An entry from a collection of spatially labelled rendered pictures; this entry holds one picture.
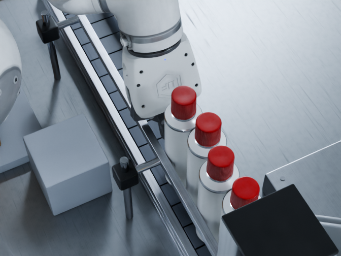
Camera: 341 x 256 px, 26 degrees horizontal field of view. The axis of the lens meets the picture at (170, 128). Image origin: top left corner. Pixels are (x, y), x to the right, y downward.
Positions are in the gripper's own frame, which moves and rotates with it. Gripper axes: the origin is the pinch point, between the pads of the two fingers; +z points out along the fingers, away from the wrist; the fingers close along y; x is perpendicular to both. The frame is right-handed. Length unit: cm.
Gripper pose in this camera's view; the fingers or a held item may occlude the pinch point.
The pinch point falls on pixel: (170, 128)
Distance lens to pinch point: 109.3
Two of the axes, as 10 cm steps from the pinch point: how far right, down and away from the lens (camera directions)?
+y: 9.0, -3.7, 2.5
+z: 1.5, 7.8, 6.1
